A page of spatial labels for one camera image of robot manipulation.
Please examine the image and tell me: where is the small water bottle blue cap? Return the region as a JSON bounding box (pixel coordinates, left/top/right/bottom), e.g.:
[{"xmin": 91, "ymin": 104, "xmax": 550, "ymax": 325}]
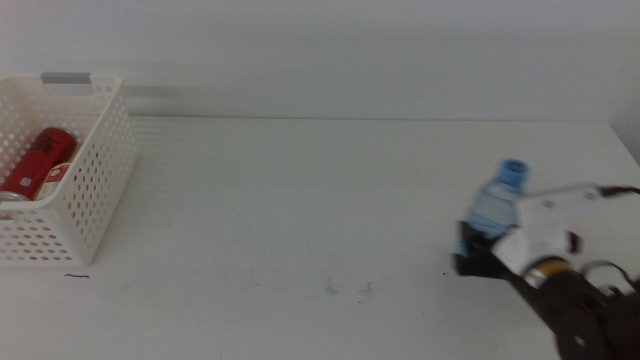
[{"xmin": 453, "ymin": 158, "xmax": 530, "ymax": 259}]

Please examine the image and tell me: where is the yellow tea bottle white cap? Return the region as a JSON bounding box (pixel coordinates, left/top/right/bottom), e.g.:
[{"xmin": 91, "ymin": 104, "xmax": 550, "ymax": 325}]
[{"xmin": 33, "ymin": 160, "xmax": 76, "ymax": 201}]

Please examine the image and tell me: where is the red soda can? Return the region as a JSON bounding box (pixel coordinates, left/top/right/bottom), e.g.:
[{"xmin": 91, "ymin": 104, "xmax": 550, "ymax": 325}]
[{"xmin": 0, "ymin": 126, "xmax": 79, "ymax": 202}]

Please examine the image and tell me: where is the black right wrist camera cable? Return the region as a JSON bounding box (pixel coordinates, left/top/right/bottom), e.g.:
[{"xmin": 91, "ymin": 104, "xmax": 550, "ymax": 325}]
[{"xmin": 597, "ymin": 184, "xmax": 640, "ymax": 197}]

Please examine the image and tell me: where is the white perforated plastic basket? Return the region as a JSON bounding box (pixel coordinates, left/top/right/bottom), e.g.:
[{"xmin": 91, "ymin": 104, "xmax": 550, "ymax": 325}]
[{"xmin": 0, "ymin": 72, "xmax": 137, "ymax": 268}]

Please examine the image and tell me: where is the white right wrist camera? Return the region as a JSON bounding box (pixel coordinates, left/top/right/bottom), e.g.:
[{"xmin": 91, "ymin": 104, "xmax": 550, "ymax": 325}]
[{"xmin": 492, "ymin": 183, "xmax": 604, "ymax": 277}]

